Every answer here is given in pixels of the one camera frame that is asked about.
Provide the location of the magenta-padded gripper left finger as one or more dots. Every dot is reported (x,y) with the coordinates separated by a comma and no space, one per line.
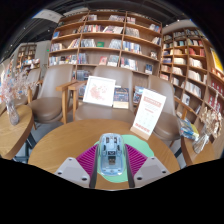
(86,161)

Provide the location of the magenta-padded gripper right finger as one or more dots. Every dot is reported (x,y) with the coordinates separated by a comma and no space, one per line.
(136,161)

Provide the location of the transparent light blue computer mouse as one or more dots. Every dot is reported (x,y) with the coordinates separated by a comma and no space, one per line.
(111,156)

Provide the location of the green blob-shaped mouse pad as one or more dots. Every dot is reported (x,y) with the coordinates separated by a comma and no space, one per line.
(143,146)

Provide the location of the brown upholstered wooden armchair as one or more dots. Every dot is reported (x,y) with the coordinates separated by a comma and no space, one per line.
(166,126)
(110,115)
(50,108)
(33,78)

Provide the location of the white red sign wooden base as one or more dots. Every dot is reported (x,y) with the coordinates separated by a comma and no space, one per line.
(149,111)

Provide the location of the stack of colourful magazines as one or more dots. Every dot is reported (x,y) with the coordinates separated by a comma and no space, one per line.
(188,129)

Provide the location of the glass vase with pale flowers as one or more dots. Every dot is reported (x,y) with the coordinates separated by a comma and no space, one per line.
(200,145)

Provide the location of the dark blue book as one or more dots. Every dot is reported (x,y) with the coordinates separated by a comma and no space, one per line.
(120,97)

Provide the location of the white framed floral picture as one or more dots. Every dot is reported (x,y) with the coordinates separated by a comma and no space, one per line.
(99,90)

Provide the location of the round wooden side table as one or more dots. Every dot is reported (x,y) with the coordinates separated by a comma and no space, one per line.
(15,133)

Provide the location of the glass vase with pink flowers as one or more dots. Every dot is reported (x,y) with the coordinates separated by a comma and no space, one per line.
(13,116)

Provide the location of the curved wooden bookshelf unit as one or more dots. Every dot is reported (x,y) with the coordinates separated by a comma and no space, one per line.
(191,63)

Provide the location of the small distant wooden bookshelf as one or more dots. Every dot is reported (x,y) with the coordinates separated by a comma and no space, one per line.
(26,53)

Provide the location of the tall wooden bookshelf unit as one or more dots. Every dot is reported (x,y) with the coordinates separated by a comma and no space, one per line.
(106,36)

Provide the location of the white hanging ceiling panel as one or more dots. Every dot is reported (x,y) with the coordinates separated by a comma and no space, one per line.
(48,15)

